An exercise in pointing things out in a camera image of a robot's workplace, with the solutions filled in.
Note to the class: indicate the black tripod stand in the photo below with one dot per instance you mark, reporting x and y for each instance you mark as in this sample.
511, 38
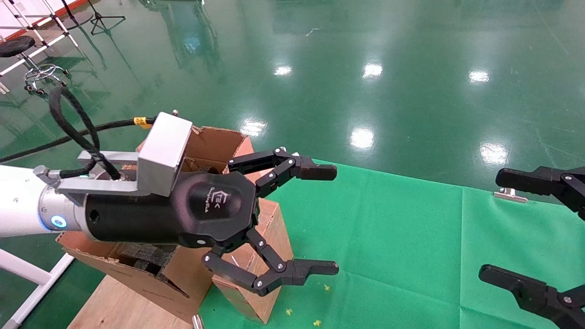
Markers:
104, 19

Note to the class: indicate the black foam block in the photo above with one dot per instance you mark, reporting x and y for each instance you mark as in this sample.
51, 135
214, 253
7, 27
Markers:
146, 258

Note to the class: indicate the white tube rack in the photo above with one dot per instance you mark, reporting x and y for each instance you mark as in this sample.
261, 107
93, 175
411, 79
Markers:
41, 40

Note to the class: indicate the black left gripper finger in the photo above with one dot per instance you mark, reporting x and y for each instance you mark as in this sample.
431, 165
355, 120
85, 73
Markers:
297, 272
315, 172

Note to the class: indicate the black round-base stand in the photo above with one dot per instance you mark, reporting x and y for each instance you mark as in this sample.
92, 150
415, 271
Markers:
75, 19

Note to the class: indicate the black round stool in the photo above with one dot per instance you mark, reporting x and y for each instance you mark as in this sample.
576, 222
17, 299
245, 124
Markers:
16, 45

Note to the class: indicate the green cloth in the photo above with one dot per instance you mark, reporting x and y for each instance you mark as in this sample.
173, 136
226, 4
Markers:
402, 256

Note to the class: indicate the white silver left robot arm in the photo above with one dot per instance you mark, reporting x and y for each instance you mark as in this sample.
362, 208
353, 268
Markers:
20, 201

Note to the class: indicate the large open cardboard carton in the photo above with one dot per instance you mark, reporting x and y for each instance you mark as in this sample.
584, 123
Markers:
137, 283

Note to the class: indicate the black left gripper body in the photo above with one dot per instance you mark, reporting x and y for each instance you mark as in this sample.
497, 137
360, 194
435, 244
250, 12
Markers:
151, 219

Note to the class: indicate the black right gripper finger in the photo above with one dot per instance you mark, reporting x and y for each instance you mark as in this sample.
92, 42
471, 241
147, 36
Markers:
525, 179
530, 292

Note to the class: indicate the white metal frame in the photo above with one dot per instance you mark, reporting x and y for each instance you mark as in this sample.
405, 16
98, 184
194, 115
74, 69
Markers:
39, 278

